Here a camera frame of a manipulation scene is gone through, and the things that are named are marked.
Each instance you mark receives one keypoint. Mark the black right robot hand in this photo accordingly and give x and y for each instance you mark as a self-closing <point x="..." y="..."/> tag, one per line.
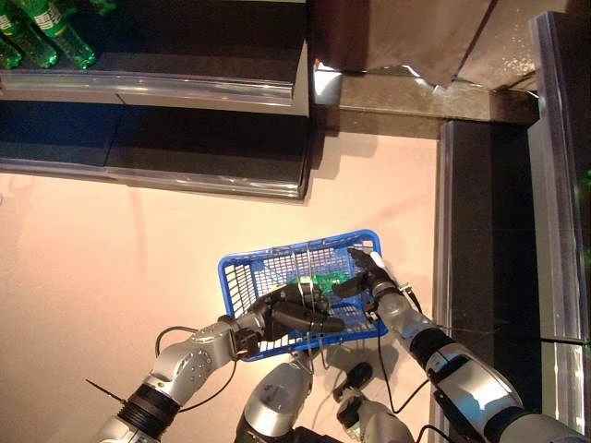
<point x="376" y="279"/>

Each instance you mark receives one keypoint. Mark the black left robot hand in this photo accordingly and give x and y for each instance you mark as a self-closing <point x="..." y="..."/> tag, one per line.
<point x="295" y="314"/>

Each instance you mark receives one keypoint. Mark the blue plastic shopping basket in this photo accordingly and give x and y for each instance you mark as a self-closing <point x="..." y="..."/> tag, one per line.
<point x="355" y="314"/>

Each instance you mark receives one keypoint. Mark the green plastic soda bottle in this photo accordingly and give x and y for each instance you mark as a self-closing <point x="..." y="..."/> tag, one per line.
<point x="32" y="46"/>
<point x="69" y="41"/>
<point x="7" y="55"/>
<point x="328" y="281"/>
<point x="104" y="5"/>

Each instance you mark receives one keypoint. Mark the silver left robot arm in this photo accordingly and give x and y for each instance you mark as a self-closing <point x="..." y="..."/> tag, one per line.
<point x="184" y="364"/>

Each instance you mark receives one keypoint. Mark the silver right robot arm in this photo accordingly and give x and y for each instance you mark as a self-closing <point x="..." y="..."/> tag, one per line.
<point x="461" y="369"/>

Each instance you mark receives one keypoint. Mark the silver left robot leg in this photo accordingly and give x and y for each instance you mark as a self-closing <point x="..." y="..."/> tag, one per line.
<point x="272" y="406"/>

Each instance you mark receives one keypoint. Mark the silver robot leg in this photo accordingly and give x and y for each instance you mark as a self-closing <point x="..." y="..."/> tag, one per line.
<point x="378" y="420"/>
<point x="272" y="406"/>

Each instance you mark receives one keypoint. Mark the low black base shelf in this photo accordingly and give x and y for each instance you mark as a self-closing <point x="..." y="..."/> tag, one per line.
<point x="489" y="231"/>

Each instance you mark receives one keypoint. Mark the silver right robot leg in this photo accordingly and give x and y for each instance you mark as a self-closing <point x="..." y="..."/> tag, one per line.
<point x="378" y="420"/>

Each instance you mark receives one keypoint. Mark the dark stone plinth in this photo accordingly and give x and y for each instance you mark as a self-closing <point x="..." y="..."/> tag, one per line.
<point x="415" y="104"/>

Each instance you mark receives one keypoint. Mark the black side unit base shelf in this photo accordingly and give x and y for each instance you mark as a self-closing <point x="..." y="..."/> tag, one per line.
<point x="184" y="147"/>

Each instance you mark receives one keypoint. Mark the black zip tie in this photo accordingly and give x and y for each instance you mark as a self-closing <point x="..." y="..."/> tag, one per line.
<point x="104" y="391"/>

